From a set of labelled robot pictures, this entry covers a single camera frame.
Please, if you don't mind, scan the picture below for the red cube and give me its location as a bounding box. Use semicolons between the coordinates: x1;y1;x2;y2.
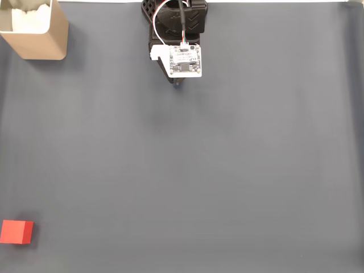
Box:
0;220;34;245

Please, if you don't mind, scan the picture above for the beige box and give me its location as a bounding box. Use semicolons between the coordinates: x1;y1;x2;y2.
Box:
0;0;69;60

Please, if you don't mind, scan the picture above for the dark table mat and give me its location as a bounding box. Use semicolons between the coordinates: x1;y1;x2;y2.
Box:
0;2;364;273

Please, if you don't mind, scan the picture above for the white padding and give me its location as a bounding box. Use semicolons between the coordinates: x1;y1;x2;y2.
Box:
11;4;51;34

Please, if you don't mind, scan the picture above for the black camera cable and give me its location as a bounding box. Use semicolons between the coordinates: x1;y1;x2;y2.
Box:
178;0;189;48

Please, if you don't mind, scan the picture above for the white camera board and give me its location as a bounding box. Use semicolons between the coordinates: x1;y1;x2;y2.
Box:
150;44;203;78

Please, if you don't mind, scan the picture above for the red white servo wire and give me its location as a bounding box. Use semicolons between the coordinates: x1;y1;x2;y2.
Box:
152;0;171;46

